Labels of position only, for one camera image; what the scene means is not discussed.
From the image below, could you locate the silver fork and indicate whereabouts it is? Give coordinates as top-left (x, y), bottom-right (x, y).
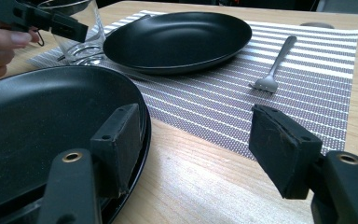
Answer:
top-left (249, 35), bottom-right (298, 94)

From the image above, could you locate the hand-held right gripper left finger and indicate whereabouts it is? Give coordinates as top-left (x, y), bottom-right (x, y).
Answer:
top-left (89, 103), bottom-right (144, 199)

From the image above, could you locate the grey striped woven placemat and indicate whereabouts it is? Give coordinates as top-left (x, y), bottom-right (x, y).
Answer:
top-left (26, 9), bottom-right (358, 157)

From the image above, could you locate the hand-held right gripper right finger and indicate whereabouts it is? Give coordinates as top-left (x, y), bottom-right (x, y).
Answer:
top-left (248, 104), bottom-right (324, 200)

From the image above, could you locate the clear drinking glass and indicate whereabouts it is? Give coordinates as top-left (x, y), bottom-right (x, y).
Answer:
top-left (37, 0), bottom-right (107, 65)

